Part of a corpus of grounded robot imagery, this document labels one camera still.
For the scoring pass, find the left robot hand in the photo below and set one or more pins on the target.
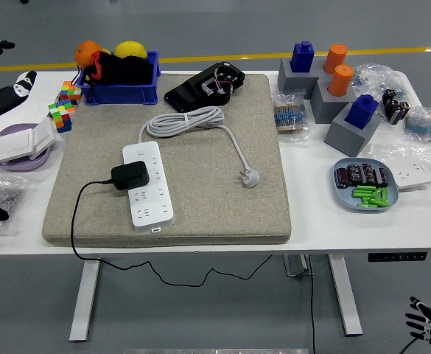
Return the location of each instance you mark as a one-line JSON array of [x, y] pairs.
[[5, 97]]

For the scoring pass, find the black plug adapter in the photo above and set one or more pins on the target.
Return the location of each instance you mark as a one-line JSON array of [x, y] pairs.
[[130, 175]]

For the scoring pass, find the white power strip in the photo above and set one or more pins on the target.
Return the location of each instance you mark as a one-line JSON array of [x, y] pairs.
[[152, 206]]

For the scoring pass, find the colourful puzzle cube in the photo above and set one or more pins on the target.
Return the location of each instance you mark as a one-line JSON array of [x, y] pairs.
[[62, 116], [71, 92]]

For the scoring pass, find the purple tray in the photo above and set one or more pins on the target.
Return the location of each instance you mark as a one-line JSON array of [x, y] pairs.
[[20, 166]]

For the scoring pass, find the black table control panel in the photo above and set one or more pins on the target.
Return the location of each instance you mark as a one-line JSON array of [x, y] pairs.
[[397, 257]]

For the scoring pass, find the orange fruit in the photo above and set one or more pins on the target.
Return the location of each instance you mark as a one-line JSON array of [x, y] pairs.
[[86, 51]]

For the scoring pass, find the clear bag of metal nuts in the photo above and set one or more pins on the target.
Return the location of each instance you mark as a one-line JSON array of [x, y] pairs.
[[10, 191]]

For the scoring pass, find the white table leg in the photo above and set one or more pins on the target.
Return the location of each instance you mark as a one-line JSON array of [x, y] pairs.
[[344, 295], [84, 295]]

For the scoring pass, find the blue plastic bin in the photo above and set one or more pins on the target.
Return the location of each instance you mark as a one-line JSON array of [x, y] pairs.
[[126, 94]]

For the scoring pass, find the yellow lemon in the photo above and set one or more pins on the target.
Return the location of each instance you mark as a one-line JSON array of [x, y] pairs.
[[130, 48]]

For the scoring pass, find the blue-grey plate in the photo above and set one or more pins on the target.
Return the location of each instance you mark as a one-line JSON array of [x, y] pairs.
[[344, 197]]

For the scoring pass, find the clear bag around socket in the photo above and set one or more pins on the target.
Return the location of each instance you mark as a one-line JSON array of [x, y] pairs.
[[384, 153]]

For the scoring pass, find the black electronic device housing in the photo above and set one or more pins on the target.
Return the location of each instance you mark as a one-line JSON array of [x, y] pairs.
[[189, 94]]

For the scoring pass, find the small bag of blue resistors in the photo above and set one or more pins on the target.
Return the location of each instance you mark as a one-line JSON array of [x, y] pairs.
[[421, 125]]

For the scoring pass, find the grey block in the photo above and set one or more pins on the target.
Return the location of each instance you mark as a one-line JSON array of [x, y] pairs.
[[325, 107], [290, 83], [344, 140]]

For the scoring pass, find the blue square peg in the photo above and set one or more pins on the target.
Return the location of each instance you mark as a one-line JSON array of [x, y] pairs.
[[362, 110], [303, 57]]

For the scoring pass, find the grey-brown mat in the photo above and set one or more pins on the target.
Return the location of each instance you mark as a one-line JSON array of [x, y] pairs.
[[207, 214]]

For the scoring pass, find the clear bag of resistors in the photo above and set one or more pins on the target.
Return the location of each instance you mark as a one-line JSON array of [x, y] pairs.
[[290, 116]]

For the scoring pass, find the large crumpled clear bag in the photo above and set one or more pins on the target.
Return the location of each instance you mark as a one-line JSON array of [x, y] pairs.
[[377, 77]]

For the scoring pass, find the orange cylinder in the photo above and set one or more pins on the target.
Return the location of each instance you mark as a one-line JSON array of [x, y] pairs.
[[336, 57], [341, 79]]

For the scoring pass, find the white wall switch panel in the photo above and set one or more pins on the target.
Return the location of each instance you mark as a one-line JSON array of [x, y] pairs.
[[14, 146]]

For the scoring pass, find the white switch cover plate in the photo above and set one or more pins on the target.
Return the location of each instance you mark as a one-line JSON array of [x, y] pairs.
[[43, 138]]

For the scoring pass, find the metal bracket under table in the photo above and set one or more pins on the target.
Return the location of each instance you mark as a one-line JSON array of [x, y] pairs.
[[296, 267]]

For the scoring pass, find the white wall socket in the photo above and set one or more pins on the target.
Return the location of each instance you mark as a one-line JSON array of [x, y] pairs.
[[414, 175]]

